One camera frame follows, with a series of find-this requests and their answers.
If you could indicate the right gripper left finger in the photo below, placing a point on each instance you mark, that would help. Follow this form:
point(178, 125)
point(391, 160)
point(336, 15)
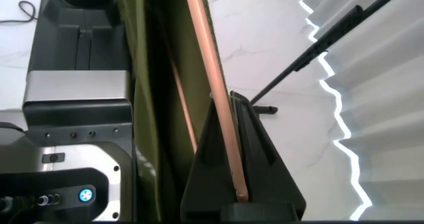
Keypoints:
point(205, 184)

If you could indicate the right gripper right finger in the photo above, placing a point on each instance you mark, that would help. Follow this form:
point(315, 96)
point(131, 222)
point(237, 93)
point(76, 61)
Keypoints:
point(268, 177)

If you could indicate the green shirt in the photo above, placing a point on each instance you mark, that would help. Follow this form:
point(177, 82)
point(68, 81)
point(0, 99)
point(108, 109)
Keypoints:
point(149, 118)

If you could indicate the pink clothes hanger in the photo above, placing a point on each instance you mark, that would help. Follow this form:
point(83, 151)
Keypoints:
point(212, 61)

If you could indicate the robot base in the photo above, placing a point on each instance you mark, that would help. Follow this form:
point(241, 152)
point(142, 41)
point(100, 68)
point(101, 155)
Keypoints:
point(76, 101)

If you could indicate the black clothes rack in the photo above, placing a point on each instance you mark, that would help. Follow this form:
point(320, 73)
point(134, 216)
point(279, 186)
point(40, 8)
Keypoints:
point(331, 38)

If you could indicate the white curtain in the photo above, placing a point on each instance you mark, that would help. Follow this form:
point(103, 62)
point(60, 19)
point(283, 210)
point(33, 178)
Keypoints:
point(381, 85)

